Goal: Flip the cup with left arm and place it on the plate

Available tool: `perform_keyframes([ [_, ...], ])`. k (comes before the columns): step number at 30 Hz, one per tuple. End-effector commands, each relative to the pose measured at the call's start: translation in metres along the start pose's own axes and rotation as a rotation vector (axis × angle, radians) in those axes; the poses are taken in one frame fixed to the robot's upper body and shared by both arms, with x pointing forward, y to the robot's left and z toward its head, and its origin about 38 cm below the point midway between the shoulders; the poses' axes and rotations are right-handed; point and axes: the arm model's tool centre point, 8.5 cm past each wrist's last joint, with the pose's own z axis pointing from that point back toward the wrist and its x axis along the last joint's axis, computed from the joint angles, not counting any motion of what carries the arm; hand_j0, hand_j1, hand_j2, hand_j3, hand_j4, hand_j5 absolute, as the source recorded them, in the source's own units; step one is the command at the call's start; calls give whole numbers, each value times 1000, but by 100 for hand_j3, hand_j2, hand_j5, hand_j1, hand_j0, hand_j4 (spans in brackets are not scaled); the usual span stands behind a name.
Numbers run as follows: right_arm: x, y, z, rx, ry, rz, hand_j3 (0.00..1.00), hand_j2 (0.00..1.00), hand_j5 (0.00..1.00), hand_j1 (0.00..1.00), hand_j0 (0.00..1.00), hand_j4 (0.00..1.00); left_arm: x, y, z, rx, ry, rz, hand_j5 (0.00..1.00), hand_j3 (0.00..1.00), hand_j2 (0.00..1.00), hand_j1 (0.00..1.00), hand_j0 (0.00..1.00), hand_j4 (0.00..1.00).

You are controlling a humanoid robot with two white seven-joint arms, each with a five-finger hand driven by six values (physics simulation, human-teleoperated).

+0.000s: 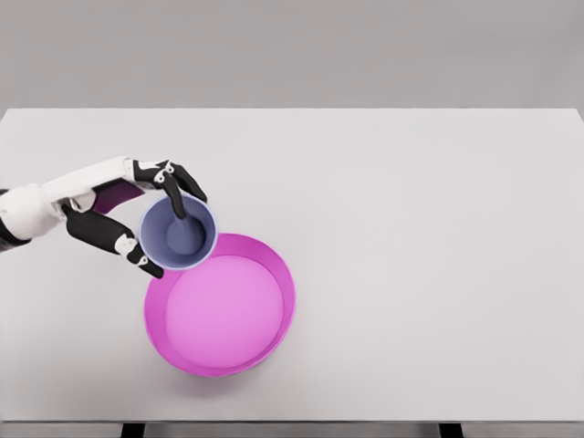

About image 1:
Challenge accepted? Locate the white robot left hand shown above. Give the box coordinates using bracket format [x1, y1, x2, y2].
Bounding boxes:
[41, 156, 209, 280]

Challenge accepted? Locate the blue-grey cup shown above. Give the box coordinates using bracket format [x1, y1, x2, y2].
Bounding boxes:
[138, 190, 219, 272]

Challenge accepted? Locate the pink round plate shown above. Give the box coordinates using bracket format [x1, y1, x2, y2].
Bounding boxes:
[143, 232, 297, 378]

